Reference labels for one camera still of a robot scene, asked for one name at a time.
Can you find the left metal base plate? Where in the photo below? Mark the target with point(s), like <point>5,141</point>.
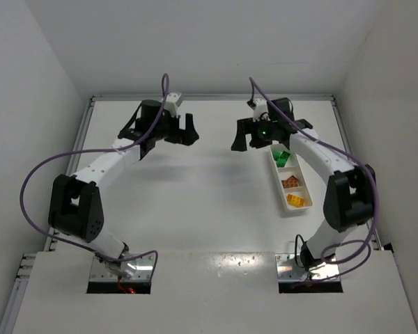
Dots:
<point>134,271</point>

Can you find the yellow lego brick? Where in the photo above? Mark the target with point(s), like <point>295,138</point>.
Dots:
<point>295,201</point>

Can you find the white divided plastic tray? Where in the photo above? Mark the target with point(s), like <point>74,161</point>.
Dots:
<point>292,168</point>

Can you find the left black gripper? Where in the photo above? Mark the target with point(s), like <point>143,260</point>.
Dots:
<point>180,129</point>

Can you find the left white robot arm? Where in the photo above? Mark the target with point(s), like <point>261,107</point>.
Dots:
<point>76,203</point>

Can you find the aluminium frame rail right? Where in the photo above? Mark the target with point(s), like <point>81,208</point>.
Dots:
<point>359,205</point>

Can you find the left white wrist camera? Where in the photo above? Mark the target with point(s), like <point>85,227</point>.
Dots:
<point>172,101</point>

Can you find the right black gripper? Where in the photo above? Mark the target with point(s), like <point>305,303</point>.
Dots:
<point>252,129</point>

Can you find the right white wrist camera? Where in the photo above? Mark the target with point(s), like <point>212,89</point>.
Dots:
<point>259,107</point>

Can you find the brown lego brick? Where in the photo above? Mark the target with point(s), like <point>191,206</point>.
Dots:
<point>289,183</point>
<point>294,177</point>

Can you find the metal base plate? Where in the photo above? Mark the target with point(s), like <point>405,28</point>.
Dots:
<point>134,271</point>
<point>290,270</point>

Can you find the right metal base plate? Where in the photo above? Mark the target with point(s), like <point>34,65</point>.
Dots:
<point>290,270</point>

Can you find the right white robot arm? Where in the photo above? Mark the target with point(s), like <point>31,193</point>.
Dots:
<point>325,159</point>

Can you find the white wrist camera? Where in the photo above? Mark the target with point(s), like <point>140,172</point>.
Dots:
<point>172,101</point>
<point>259,107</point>

